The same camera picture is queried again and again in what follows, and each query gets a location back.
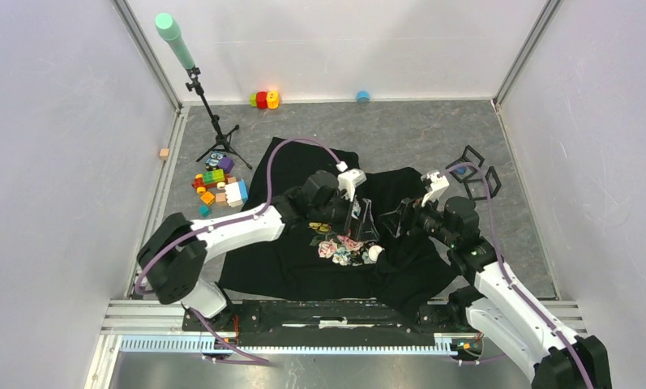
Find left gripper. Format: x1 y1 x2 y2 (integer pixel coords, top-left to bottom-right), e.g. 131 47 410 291
309 189 378 242

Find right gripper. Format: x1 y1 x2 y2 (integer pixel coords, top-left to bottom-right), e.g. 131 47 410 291
379 189 456 248

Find black floral t-shirt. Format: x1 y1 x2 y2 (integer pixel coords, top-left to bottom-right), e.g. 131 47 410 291
218 137 457 318

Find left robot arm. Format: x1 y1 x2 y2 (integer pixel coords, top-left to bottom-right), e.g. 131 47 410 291
135 169 382 331

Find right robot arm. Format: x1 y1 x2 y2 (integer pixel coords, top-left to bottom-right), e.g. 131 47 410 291
380 196 612 388

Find blue cup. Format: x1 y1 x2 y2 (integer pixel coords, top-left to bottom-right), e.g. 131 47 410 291
355 90 371 104

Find white and blue block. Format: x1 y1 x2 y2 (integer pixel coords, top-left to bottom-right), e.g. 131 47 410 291
225 180 248 207

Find purple cube block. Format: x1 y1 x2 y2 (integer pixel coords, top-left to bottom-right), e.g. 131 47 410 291
217 156 235 174

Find red duplo car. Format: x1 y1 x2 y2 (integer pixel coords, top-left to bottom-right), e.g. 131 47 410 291
191 169 237 195

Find yellow duplo brick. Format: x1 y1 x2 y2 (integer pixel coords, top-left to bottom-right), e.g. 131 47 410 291
199 191 216 206

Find teal block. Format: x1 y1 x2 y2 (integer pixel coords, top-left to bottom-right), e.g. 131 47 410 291
199 204 212 217

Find red yellow green toy rings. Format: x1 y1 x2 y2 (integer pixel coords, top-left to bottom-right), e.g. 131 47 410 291
249 90 281 110

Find owl eight toy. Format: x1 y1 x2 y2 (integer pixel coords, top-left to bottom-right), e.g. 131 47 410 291
205 152 225 171

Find green microphone on stand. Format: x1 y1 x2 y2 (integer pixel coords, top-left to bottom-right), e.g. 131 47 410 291
154 12 253 169

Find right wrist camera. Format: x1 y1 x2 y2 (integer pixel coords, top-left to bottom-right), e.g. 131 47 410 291
420 170 449 207

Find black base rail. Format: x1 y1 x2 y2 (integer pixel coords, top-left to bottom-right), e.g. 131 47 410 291
208 300 485 352

